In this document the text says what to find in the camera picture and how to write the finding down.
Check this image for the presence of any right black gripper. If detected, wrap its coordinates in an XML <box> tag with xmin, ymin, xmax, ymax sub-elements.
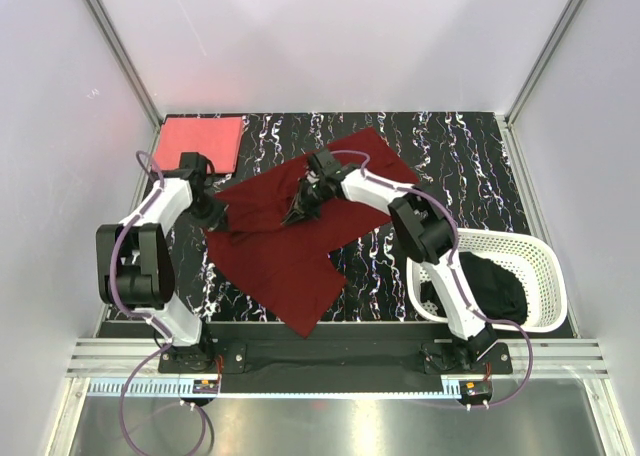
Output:
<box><xmin>283</xmin><ymin>178</ymin><xmax>330</xmax><ymax>227</ymax></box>

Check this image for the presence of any dark red t shirt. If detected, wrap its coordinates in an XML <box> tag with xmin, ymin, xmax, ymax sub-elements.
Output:
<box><xmin>206</xmin><ymin>156</ymin><xmax>390</xmax><ymax>338</ymax></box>

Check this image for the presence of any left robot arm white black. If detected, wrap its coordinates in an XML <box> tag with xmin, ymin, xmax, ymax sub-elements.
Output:
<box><xmin>96</xmin><ymin>151</ymin><xmax>228</xmax><ymax>372</ymax></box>

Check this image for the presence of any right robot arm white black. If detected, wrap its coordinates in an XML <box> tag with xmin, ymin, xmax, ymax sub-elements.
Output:
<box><xmin>282</xmin><ymin>149</ymin><xmax>497</xmax><ymax>373</ymax></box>

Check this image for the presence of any folded pink t shirt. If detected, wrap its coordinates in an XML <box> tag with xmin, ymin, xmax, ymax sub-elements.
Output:
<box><xmin>153</xmin><ymin>117</ymin><xmax>244</xmax><ymax>174</ymax></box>

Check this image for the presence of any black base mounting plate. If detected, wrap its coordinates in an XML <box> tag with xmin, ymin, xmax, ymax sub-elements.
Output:
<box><xmin>149</xmin><ymin>320</ymin><xmax>516</xmax><ymax>395</ymax></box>

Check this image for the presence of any black garment in basket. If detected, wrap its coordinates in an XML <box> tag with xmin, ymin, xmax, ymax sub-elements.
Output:
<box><xmin>419</xmin><ymin>251</ymin><xmax>530</xmax><ymax>327</ymax></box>

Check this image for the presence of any white plastic laundry basket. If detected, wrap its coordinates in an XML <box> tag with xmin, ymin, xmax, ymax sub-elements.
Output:
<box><xmin>406</xmin><ymin>228</ymin><xmax>568</xmax><ymax>340</ymax></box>

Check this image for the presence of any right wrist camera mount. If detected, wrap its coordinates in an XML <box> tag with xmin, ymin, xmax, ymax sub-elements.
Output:
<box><xmin>307</xmin><ymin>149</ymin><xmax>343</xmax><ymax>176</ymax></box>

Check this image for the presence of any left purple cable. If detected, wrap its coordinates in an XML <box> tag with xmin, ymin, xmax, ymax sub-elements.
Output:
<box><xmin>107</xmin><ymin>150</ymin><xmax>216</xmax><ymax>455</ymax></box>

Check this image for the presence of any purple cable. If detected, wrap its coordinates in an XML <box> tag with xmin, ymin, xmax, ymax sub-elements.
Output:
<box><xmin>107</xmin><ymin>150</ymin><xmax>216</xmax><ymax>455</ymax></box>
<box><xmin>327</xmin><ymin>149</ymin><xmax>536</xmax><ymax>408</ymax></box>

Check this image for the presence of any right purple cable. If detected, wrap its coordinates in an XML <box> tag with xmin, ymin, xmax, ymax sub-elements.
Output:
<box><xmin>327</xmin><ymin>149</ymin><xmax>536</xmax><ymax>408</ymax></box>

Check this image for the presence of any left aluminium frame post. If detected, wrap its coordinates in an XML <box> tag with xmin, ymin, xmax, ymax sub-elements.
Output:
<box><xmin>69</xmin><ymin>0</ymin><xmax>166</xmax><ymax>132</ymax></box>

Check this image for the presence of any aluminium frame post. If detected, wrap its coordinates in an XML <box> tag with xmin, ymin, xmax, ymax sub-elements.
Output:
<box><xmin>504</xmin><ymin>0</ymin><xmax>586</xmax><ymax>127</ymax></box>
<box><xmin>69</xmin><ymin>0</ymin><xmax>166</xmax><ymax>132</ymax></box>

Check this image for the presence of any white slotted cable duct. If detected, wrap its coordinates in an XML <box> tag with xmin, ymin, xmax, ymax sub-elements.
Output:
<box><xmin>87</xmin><ymin>378</ymin><xmax>464</xmax><ymax>400</ymax></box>

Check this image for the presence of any right aluminium frame post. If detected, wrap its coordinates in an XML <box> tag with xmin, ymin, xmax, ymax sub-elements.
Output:
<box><xmin>504</xmin><ymin>0</ymin><xmax>586</xmax><ymax>127</ymax></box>

